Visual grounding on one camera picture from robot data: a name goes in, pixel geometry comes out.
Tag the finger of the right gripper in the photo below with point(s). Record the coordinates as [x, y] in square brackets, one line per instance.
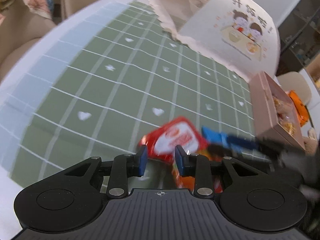
[242, 154]
[239, 143]

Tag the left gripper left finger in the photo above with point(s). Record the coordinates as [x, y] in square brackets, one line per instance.
[122, 168]

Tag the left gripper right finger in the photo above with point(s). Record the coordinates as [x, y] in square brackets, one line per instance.
[198, 167]

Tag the red chicken snack pouch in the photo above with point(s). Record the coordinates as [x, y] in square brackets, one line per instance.
[174, 143]

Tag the light blue snack packet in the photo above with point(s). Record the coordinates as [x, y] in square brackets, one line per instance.
[214, 137]

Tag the brown plush toy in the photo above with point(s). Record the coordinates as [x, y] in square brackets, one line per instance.
[311, 142]

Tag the pink cardboard box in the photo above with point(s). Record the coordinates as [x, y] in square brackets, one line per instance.
[266, 125]

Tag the yellow wrapped pastry in box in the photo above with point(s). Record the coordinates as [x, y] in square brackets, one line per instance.
[285, 117]

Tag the orange snack bag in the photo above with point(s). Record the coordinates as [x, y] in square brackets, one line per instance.
[301, 109]

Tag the beige chair far right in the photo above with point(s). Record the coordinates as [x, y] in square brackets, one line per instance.
[295, 81]

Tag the green grid tablecloth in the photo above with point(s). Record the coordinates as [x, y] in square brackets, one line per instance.
[106, 83]

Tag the white mesh food cover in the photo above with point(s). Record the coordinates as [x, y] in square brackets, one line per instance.
[239, 34]

